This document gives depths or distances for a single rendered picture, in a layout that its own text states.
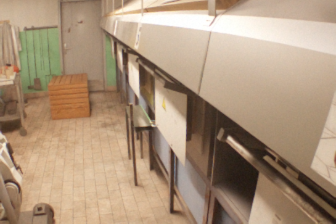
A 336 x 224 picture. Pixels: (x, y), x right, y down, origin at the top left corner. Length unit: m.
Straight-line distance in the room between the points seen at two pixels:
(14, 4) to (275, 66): 6.19
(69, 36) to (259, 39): 5.87
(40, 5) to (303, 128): 6.10
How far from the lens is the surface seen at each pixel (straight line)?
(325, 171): 0.33
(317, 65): 0.35
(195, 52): 0.67
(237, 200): 1.34
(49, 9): 6.23
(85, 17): 6.18
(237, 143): 0.66
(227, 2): 0.65
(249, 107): 0.45
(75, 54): 6.24
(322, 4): 0.44
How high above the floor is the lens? 1.68
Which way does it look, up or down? 17 degrees down
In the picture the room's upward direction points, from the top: straight up
